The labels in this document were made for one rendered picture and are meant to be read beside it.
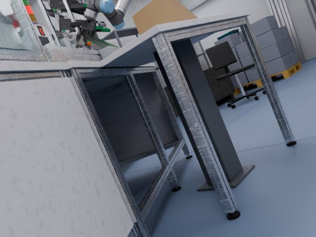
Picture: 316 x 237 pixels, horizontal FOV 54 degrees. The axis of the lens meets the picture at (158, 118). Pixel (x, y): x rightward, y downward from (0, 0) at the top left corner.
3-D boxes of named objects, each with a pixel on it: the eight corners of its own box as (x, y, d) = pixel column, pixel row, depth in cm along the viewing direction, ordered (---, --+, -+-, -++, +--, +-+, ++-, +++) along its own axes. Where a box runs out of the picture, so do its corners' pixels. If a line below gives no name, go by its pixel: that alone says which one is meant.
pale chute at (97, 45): (116, 54, 227) (118, 48, 225) (107, 55, 215) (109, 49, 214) (84, 40, 234) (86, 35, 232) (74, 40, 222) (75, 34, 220)
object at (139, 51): (250, 14, 188) (248, 9, 187) (159, 31, 122) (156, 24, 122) (167, 57, 236) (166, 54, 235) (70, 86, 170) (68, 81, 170)
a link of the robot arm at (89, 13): (84, 7, 188) (90, 9, 196) (82, 14, 189) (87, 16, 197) (95, 11, 187) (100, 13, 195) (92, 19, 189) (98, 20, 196)
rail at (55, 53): (125, 67, 211) (118, 51, 210) (56, 68, 125) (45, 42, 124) (118, 70, 212) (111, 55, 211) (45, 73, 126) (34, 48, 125)
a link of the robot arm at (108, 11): (120, 11, 187) (110, 7, 194) (110, -4, 178) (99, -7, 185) (112, 20, 186) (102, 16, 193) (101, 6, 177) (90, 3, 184)
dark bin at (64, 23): (103, 29, 226) (102, 19, 224) (93, 29, 214) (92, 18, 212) (70, 30, 236) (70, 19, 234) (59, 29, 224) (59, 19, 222)
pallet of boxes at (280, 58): (234, 95, 606) (213, 43, 598) (249, 86, 659) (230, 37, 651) (289, 77, 529) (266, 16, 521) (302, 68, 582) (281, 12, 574)
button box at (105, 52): (124, 56, 194) (121, 47, 194) (113, 55, 174) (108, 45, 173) (115, 61, 196) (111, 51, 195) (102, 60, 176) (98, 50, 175)
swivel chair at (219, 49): (272, 90, 455) (248, 29, 449) (254, 103, 415) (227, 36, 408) (238, 101, 500) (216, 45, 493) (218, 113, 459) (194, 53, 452)
